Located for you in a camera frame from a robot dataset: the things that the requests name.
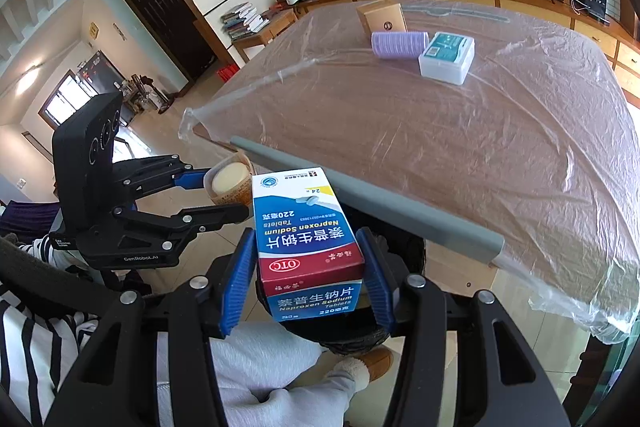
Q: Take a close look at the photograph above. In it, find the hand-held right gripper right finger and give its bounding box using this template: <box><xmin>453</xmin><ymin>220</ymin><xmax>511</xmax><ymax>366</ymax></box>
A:
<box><xmin>355</xmin><ymin>227</ymin><xmax>571</xmax><ymax>427</ymax></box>

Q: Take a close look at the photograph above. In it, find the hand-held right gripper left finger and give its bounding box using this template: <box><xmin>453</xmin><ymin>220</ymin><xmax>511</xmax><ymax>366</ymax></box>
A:
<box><xmin>45</xmin><ymin>229</ymin><xmax>258</xmax><ymax>427</ymax></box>

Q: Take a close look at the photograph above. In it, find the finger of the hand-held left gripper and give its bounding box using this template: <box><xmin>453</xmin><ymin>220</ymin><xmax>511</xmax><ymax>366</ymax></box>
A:
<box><xmin>112</xmin><ymin>154</ymin><xmax>216</xmax><ymax>202</ymax></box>
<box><xmin>112</xmin><ymin>203</ymin><xmax>251</xmax><ymax>248</ymax></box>

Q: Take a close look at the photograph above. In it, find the clear plastic pudding cup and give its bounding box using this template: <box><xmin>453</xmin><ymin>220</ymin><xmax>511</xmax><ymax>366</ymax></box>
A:
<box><xmin>202</xmin><ymin>150</ymin><xmax>257</xmax><ymax>208</ymax></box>

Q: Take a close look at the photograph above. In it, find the black woven waste bin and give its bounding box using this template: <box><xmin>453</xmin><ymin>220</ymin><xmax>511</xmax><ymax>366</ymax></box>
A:
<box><xmin>255</xmin><ymin>202</ymin><xmax>426</xmax><ymax>355</ymax></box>

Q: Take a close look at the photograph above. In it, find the blue white medicine box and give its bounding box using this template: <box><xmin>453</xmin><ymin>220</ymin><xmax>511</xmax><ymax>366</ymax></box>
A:
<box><xmin>250</xmin><ymin>167</ymin><xmax>366</xmax><ymax>323</ymax></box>

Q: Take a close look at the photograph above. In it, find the brown cardboard box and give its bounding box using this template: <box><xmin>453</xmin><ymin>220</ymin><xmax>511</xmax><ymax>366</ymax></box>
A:
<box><xmin>356</xmin><ymin>0</ymin><xmax>408</xmax><ymax>35</ymax></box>

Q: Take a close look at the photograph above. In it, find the purple cloth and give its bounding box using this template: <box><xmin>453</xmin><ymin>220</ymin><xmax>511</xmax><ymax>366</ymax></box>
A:
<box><xmin>0</xmin><ymin>201</ymin><xmax>62</xmax><ymax>239</ymax></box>

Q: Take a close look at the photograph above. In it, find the person's brown slipper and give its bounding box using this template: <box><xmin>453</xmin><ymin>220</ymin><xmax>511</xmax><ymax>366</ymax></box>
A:
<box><xmin>360</xmin><ymin>347</ymin><xmax>396</xmax><ymax>383</ymax></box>

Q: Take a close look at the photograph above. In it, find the grey foam edge guard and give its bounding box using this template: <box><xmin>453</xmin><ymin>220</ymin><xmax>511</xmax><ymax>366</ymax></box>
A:
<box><xmin>229</xmin><ymin>136</ymin><xmax>505</xmax><ymax>265</ymax></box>

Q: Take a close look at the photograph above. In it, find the person's grey pants leg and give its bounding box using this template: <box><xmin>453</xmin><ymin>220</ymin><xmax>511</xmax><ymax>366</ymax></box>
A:
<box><xmin>155</xmin><ymin>322</ymin><xmax>371</xmax><ymax>427</ymax></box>

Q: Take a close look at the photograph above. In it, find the dark refrigerator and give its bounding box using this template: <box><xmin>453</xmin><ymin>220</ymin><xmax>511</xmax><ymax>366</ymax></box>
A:
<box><xmin>75</xmin><ymin>51</ymin><xmax>136</xmax><ymax>118</ymax></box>

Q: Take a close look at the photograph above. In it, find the person's striped shirt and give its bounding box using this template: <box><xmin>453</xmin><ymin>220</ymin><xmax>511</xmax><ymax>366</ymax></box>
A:
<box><xmin>0</xmin><ymin>237</ymin><xmax>161</xmax><ymax>427</ymax></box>

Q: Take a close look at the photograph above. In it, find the dark wooden door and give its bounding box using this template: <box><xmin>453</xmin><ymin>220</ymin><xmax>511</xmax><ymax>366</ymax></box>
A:
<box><xmin>114</xmin><ymin>0</ymin><xmax>221</xmax><ymax>95</ymax></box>

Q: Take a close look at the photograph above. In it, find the stack of books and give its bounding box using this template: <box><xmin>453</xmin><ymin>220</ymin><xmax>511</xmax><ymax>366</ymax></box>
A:
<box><xmin>220</xmin><ymin>4</ymin><xmax>271</xmax><ymax>40</ymax></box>

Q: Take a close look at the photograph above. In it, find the small wooden side table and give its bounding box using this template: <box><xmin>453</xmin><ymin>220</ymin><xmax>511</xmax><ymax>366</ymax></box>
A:
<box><xmin>232</xmin><ymin>9</ymin><xmax>301</xmax><ymax>62</ymax></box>

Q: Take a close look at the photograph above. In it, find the clear plastic table sheet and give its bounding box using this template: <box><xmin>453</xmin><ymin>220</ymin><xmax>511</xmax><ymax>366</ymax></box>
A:
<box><xmin>179</xmin><ymin>0</ymin><xmax>640</xmax><ymax>348</ymax></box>

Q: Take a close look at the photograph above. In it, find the white box with teal label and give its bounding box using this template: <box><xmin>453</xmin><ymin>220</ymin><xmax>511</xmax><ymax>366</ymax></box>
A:
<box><xmin>418</xmin><ymin>32</ymin><xmax>476</xmax><ymax>85</ymax></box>

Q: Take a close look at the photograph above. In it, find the purple ribbed roll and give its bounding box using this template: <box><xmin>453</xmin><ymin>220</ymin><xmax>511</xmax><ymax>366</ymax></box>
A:
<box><xmin>371</xmin><ymin>30</ymin><xmax>431</xmax><ymax>60</ymax></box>

